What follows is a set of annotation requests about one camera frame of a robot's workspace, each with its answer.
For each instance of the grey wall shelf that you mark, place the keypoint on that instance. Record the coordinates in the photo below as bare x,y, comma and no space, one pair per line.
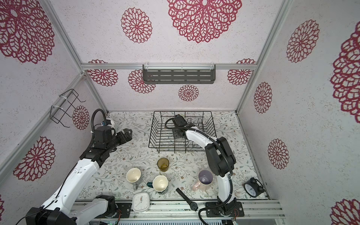
179,74

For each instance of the black wire wall holder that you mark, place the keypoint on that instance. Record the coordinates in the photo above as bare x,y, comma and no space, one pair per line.
59,111

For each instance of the white twin-bell alarm clock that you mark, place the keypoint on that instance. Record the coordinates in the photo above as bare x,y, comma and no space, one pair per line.
111,122

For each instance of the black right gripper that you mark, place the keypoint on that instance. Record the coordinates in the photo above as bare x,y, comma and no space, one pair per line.
176,132

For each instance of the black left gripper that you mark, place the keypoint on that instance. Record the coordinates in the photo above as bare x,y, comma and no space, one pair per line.
128,135

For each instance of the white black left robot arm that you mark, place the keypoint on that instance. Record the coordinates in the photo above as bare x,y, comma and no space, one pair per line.
57,209

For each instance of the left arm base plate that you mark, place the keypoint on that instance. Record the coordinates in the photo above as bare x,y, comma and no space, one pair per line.
123,210

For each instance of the amber glass cup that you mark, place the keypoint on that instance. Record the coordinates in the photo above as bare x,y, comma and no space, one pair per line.
163,164

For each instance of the white square clock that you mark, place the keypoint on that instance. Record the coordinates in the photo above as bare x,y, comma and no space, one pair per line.
141,202

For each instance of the grey cream mug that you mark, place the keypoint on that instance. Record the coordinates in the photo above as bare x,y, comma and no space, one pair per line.
134,176

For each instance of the black wire dish rack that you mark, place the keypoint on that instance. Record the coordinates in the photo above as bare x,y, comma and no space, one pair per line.
163,138

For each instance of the pink lilac mug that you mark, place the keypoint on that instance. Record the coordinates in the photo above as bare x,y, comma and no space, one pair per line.
204,180

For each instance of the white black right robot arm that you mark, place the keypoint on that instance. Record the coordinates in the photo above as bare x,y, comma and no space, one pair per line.
220,157

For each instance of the black wristwatch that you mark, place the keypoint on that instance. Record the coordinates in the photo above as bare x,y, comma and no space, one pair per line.
193,205

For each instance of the black twin-bell alarm clock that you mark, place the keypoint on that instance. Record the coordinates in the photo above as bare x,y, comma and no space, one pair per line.
254,187

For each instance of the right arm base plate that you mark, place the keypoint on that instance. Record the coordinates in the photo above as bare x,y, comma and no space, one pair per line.
233,209

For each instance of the dark green cream mug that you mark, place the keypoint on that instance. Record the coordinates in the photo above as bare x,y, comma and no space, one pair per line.
159,184

